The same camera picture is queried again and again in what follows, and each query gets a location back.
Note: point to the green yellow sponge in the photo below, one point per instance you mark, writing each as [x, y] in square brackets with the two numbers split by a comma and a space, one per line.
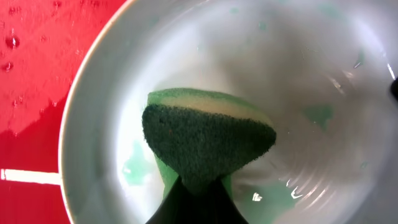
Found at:
[204, 135]

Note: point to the red plastic tray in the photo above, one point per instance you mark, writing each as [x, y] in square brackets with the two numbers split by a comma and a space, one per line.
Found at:
[43, 43]

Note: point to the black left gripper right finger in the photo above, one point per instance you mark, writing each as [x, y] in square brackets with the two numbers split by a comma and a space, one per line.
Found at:
[216, 207]

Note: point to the light blue plate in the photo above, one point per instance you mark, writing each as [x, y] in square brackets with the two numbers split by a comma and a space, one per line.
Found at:
[320, 70]

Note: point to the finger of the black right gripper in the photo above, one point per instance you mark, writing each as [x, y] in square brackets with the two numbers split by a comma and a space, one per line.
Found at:
[394, 89]

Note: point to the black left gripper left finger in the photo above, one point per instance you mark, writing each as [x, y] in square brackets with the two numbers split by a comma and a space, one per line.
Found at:
[177, 208]

